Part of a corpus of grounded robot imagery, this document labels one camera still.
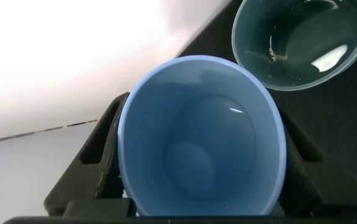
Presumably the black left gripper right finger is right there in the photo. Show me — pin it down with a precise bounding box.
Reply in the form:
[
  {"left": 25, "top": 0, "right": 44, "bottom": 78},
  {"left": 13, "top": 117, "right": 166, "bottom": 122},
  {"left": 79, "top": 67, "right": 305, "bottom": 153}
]
[{"left": 277, "top": 105, "right": 357, "bottom": 216}]

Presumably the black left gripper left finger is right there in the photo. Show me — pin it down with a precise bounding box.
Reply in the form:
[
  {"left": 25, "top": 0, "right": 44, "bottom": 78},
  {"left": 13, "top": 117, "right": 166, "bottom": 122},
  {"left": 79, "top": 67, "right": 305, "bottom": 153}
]
[{"left": 43, "top": 91, "right": 137, "bottom": 217}]

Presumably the blue plastic cup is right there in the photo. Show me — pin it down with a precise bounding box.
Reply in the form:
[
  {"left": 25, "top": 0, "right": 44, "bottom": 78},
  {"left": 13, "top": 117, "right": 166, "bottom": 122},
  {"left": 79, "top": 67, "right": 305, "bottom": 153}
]
[{"left": 117, "top": 55, "right": 288, "bottom": 217}]

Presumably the teal plastic cup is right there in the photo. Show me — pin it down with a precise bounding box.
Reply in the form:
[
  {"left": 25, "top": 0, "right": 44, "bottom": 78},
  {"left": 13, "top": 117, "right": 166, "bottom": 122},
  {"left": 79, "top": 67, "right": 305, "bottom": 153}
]
[{"left": 231, "top": 0, "right": 357, "bottom": 91}]

